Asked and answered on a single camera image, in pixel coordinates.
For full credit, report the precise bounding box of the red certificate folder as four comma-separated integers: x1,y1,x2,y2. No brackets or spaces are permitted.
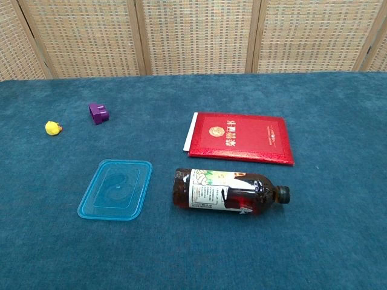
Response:
183,112,296,167

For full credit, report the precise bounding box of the brown tea bottle with label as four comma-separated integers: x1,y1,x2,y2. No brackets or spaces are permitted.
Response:
172,168,291,217

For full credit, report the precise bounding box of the blue transparent plastic lid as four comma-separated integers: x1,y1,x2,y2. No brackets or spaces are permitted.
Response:
77,159,153,222

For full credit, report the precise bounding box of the blue velvet tablecloth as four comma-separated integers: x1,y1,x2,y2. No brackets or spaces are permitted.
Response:
0,71,387,290

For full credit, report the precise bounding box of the purple plastic block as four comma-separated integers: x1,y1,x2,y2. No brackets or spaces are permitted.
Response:
88,103,110,126

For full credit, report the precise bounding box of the woven bamboo folding screen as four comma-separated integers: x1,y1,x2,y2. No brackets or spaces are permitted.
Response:
0,0,387,82

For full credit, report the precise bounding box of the small yellow rubber duck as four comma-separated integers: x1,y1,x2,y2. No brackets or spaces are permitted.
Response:
45,120,63,137

